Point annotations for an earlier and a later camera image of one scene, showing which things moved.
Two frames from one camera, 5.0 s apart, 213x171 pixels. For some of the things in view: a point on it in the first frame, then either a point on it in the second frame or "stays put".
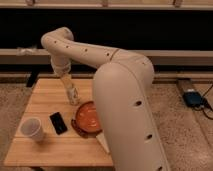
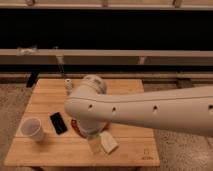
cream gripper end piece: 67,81 → 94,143
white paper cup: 32,128 stays put
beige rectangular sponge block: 102,139 stays put
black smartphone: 58,123 stays put
